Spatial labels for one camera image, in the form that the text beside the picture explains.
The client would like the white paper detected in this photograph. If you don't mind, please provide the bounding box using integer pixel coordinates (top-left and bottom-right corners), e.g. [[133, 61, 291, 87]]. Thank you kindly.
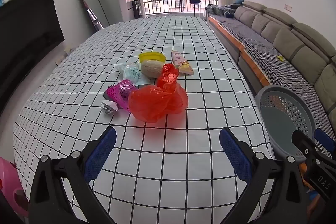
[[101, 99, 119, 115]]

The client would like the grey perforated plastic basket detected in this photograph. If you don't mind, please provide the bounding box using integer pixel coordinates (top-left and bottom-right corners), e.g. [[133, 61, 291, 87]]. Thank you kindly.
[[254, 85, 315, 164]]

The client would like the pink plastic object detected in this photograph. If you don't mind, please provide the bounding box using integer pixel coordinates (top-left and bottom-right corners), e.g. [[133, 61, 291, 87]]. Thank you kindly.
[[0, 157, 29, 219]]

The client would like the checked tablecloth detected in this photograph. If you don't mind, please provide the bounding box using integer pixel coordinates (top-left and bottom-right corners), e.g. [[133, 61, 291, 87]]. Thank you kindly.
[[13, 15, 276, 224]]

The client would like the standing mirror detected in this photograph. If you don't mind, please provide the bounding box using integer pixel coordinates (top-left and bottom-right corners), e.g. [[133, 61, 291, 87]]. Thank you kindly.
[[77, 0, 110, 29]]

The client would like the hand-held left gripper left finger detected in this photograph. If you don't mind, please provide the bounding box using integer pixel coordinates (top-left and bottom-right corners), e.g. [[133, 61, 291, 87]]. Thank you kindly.
[[28, 126, 117, 224]]

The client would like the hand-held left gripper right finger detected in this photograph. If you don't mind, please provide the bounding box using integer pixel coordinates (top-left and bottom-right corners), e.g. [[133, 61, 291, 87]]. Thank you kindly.
[[219, 127, 307, 224]]

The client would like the black television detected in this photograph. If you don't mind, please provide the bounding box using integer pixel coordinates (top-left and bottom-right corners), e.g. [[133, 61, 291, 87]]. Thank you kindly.
[[0, 0, 65, 114]]

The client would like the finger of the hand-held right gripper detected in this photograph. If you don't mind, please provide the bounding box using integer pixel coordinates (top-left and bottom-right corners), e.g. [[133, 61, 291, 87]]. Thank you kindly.
[[314, 128, 336, 154], [292, 130, 336, 172]]

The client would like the white appliance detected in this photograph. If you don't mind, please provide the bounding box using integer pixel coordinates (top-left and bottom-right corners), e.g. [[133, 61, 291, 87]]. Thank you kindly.
[[127, 0, 143, 19]]

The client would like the pink snack packet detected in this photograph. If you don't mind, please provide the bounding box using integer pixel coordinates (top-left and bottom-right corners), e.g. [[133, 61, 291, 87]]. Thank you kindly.
[[171, 50, 195, 76]]

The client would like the red plastic bag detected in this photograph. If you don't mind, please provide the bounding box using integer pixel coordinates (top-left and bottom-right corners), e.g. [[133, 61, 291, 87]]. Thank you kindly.
[[128, 64, 189, 123]]

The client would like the beige round sponge ball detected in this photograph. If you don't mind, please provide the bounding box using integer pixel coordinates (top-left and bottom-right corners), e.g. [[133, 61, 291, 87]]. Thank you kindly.
[[141, 60, 164, 79]]

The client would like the wet wipes packet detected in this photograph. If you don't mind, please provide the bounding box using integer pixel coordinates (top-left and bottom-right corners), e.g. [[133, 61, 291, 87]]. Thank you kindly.
[[114, 62, 147, 86]]

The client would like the yellow plastic container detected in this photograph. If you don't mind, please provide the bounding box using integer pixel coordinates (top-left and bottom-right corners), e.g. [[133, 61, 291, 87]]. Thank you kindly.
[[139, 52, 167, 63]]

